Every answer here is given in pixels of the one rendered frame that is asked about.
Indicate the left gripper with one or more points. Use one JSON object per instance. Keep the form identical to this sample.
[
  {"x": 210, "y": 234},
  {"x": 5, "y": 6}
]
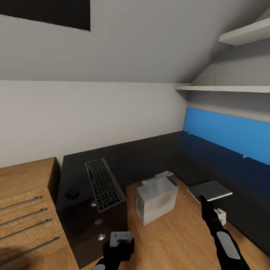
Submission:
[{"x": 122, "y": 252}]

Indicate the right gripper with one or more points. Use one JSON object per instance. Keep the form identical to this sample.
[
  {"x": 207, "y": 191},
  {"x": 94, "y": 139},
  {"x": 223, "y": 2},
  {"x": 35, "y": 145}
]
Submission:
[{"x": 208, "y": 212}]

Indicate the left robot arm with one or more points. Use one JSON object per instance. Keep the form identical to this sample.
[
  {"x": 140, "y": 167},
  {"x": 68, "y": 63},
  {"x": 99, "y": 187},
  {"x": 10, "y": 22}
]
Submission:
[{"x": 114, "y": 252}]

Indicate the notebook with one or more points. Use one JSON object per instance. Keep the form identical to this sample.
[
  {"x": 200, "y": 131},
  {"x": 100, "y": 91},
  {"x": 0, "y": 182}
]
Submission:
[{"x": 211, "y": 190}]

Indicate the mouse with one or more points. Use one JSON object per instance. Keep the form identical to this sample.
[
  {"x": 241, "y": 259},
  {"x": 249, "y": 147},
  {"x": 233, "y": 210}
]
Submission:
[{"x": 71, "y": 192}]

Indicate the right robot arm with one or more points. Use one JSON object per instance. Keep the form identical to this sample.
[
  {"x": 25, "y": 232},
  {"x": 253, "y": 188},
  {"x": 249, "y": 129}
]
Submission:
[{"x": 228, "y": 251}]

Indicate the desktop computer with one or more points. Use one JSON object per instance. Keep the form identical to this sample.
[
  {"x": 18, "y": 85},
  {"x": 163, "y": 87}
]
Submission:
[{"x": 155, "y": 199}]

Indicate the keyboard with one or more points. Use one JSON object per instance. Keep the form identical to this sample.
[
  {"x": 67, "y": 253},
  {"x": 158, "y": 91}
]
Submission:
[{"x": 106, "y": 190}]

